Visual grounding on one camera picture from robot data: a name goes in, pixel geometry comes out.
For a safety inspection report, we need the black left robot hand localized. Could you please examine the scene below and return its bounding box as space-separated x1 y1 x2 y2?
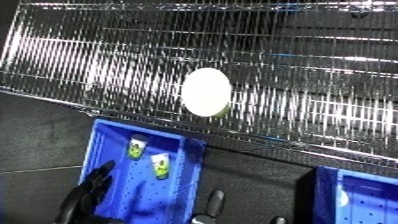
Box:
51 159 121 224

